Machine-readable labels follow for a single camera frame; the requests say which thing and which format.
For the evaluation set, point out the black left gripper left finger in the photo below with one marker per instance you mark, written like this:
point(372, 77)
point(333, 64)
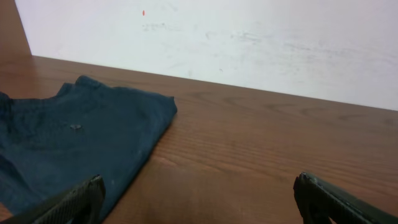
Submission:
point(78, 205)

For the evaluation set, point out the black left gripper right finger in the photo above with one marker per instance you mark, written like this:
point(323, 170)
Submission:
point(320, 202)

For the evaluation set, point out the folded navy blue shorts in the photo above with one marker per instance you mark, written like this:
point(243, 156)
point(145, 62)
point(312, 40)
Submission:
point(86, 129)

